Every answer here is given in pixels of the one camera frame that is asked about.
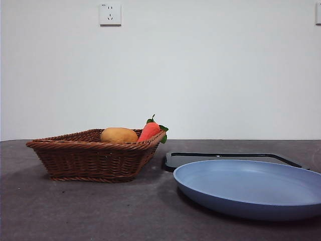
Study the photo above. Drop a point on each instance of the yellow-brown potato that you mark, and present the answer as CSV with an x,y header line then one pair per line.
x,y
118,135

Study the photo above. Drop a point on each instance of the white wall socket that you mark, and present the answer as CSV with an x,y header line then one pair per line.
x,y
110,14

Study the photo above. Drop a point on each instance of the black flat tray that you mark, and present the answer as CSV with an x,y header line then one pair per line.
x,y
173,163

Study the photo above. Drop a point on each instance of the white wall switch plate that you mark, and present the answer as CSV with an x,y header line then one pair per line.
x,y
318,14

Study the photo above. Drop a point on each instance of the brown wicker basket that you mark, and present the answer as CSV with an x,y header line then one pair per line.
x,y
87,160

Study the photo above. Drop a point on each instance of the orange carrot with green leaves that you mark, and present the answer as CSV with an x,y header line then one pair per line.
x,y
149,131

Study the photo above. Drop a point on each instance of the blue round plate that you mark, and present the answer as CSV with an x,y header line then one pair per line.
x,y
238,187

